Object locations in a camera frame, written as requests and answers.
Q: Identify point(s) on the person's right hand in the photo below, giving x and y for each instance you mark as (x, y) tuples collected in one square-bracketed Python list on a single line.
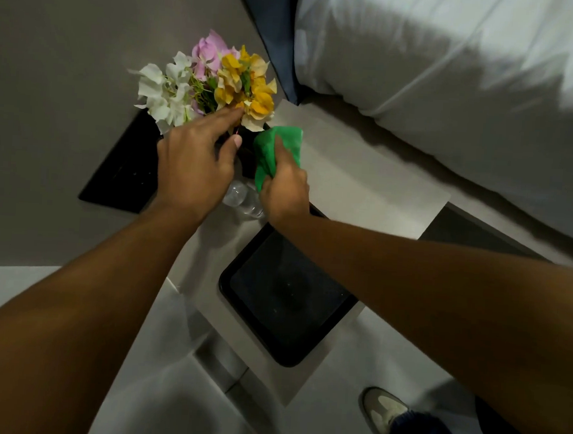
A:
[(285, 195)]

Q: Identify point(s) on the person's left hand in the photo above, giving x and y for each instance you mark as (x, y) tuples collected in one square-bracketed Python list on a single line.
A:
[(187, 169)]

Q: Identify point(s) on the person's right thumb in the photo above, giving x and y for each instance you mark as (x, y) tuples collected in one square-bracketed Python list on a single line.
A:
[(280, 156)]

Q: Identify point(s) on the person's left thumb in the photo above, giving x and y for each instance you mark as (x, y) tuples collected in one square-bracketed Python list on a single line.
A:
[(229, 154)]

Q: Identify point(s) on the green cleaning cloth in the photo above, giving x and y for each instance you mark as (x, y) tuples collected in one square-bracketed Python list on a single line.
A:
[(269, 148)]

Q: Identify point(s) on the black flower vase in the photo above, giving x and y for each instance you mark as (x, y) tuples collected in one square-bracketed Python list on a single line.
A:
[(247, 156)]

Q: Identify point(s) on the person's right forearm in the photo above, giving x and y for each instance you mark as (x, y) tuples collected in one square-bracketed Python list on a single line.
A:
[(431, 305)]

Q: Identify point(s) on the person's left forearm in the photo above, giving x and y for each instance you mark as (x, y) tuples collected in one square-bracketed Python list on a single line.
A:
[(77, 318)]

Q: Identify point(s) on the clear plastic water bottle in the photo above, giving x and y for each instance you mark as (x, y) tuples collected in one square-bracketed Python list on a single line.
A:
[(241, 199)]

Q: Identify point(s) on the artificial flower bouquet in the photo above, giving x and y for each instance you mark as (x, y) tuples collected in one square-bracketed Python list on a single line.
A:
[(203, 81)]

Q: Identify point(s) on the dark blue headboard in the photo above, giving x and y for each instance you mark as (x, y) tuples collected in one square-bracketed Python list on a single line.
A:
[(271, 24)]

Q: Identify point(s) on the black rectangular tray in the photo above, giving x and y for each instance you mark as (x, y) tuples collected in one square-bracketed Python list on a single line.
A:
[(286, 296)]

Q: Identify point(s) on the white bed duvet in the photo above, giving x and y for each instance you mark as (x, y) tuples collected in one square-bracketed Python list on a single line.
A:
[(468, 90)]

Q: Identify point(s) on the grey white shoe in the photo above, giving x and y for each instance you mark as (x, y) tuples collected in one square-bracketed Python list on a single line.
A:
[(381, 409)]

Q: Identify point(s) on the black square wall panel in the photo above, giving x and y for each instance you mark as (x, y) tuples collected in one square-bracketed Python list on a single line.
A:
[(124, 170)]

